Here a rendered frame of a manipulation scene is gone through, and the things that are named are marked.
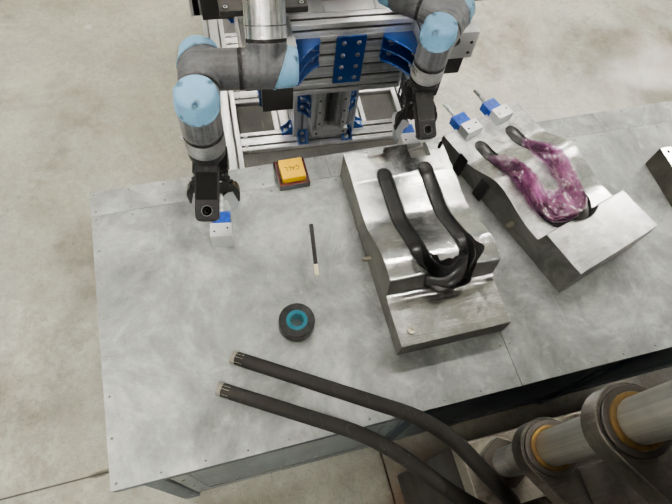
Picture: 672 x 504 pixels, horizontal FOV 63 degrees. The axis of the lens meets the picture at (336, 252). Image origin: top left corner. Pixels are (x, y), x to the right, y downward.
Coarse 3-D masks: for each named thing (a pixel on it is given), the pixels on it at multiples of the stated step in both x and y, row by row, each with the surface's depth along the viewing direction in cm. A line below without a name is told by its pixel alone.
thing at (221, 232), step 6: (222, 198) 133; (222, 204) 132; (222, 210) 131; (222, 216) 130; (228, 216) 130; (216, 222) 129; (222, 222) 129; (228, 222) 129; (210, 228) 126; (216, 228) 126; (222, 228) 127; (228, 228) 127; (210, 234) 126; (216, 234) 126; (222, 234) 126; (228, 234) 126; (216, 240) 127; (222, 240) 128; (228, 240) 128; (216, 246) 130; (222, 246) 130; (228, 246) 130
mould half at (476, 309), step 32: (352, 160) 134; (416, 160) 136; (448, 160) 137; (352, 192) 133; (416, 192) 132; (448, 192) 133; (384, 224) 127; (416, 224) 127; (480, 224) 126; (384, 256) 118; (448, 256) 119; (480, 256) 120; (384, 288) 121; (416, 288) 122; (480, 288) 124; (416, 320) 120; (448, 320) 120; (480, 320) 121
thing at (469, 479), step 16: (560, 416) 120; (576, 416) 120; (512, 432) 118; (464, 464) 114; (464, 480) 116; (528, 480) 113; (480, 496) 111; (496, 496) 111; (528, 496) 112; (544, 496) 114
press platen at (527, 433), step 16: (528, 432) 92; (512, 448) 95; (528, 448) 91; (528, 464) 91; (544, 464) 90; (576, 464) 91; (592, 464) 91; (544, 480) 90; (560, 480) 90; (576, 480) 90; (592, 480) 90; (608, 480) 90; (560, 496) 89; (576, 496) 89; (592, 496) 89; (608, 496) 89; (624, 496) 89; (640, 496) 89
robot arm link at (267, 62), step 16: (256, 0) 93; (272, 0) 93; (256, 16) 94; (272, 16) 94; (256, 32) 95; (272, 32) 95; (240, 48) 98; (256, 48) 96; (272, 48) 96; (288, 48) 98; (240, 64) 97; (256, 64) 97; (272, 64) 97; (288, 64) 98; (240, 80) 98; (256, 80) 99; (272, 80) 99; (288, 80) 100
